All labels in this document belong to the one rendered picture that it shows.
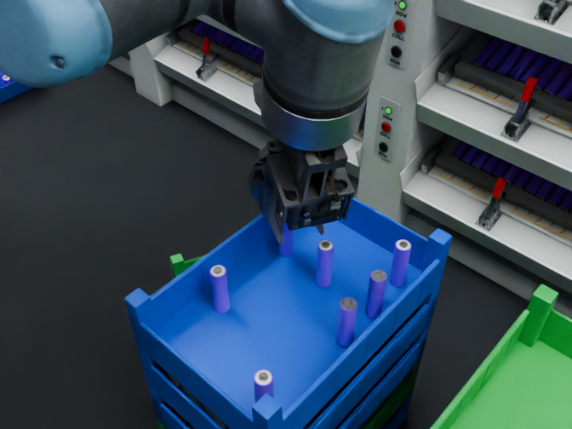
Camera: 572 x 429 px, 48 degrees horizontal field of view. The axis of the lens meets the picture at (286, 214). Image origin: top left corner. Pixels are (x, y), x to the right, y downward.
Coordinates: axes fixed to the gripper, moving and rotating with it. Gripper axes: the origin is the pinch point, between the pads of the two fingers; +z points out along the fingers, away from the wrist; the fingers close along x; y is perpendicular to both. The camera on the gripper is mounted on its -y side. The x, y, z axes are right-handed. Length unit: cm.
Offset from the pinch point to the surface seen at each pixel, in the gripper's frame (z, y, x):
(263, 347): 2.7, 14.0, -6.7
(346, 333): -0.6, 16.0, 1.7
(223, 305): 2.8, 8.1, -9.6
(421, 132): 20.8, -22.2, 33.4
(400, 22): 1.4, -29.2, 27.3
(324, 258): -0.7, 7.0, 2.3
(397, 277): 1.8, 10.3, 10.5
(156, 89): 55, -74, -6
